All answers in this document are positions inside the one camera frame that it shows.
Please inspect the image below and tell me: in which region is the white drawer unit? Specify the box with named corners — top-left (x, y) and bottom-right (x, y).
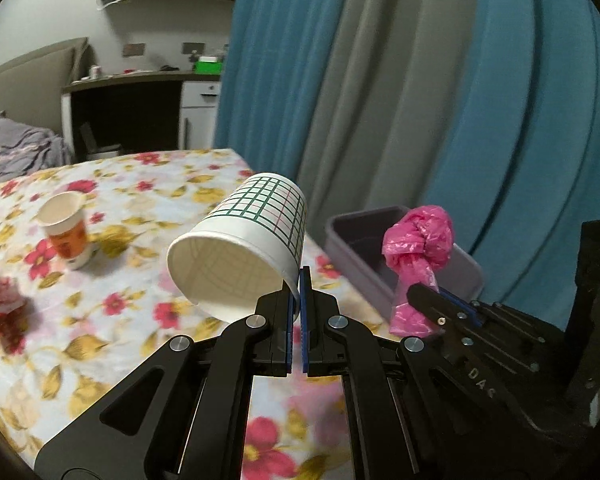
top-left (179, 80), bottom-right (223, 151)

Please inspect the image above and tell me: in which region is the dark desk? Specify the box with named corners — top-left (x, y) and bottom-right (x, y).
top-left (62, 70), bottom-right (226, 163)

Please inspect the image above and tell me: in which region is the red crumpled wrapper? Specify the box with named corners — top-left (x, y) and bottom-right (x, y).
top-left (0, 259), bottom-right (28, 356)

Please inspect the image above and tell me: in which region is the blue curtain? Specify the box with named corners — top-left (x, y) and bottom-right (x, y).
top-left (420, 0), bottom-right (600, 331)
top-left (214, 0), bottom-right (361, 186)

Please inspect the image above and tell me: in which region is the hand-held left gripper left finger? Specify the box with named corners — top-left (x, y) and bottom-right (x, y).
top-left (35, 280), bottom-right (301, 480)

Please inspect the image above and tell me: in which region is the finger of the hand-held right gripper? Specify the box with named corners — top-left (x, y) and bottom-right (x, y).
top-left (439, 287), bottom-right (570, 356)
top-left (405, 282), bottom-right (548, 411)

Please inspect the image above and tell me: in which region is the small orange paper cup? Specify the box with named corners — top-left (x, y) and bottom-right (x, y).
top-left (34, 191), bottom-right (95, 272)

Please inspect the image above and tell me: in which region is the green box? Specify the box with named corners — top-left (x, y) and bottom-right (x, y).
top-left (193, 56), bottom-right (225, 74)

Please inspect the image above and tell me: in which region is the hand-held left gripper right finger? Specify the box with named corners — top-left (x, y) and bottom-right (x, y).
top-left (300, 267), bottom-right (526, 480)

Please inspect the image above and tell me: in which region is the grey plastic bin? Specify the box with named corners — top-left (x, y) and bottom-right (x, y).
top-left (325, 205), bottom-right (485, 331)

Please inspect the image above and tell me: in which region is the green grid paper cup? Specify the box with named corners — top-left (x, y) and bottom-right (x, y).
top-left (166, 172), bottom-right (308, 325)

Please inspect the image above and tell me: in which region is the grey padded headboard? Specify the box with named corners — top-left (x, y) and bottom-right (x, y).
top-left (0, 36), bottom-right (91, 126)

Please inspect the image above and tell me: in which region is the pink plastic bag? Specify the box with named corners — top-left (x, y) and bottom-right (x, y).
top-left (381, 205), bottom-right (455, 338)

